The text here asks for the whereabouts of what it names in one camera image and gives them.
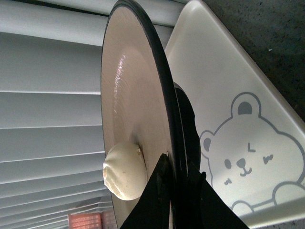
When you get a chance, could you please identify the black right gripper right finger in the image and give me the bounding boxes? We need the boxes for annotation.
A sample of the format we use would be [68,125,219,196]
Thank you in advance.
[188,164,248,229]

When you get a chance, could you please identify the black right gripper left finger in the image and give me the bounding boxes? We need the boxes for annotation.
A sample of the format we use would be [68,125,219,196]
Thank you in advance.
[121,154,172,229]

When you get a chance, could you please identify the white steamed bun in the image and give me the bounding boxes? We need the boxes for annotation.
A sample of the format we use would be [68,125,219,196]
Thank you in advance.
[103,142,147,201]

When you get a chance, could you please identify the beige plate with black rim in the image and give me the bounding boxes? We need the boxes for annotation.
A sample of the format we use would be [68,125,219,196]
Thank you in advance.
[101,0,200,229]

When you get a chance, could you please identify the white bear print tray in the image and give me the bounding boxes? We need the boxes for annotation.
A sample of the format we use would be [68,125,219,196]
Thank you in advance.
[165,0,305,228]

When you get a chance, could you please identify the pink crate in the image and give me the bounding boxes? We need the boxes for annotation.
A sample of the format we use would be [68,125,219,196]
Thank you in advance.
[68,210,117,229]

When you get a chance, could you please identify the grey pleated curtain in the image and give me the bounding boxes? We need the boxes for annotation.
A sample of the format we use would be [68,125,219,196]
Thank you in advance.
[0,0,186,229]

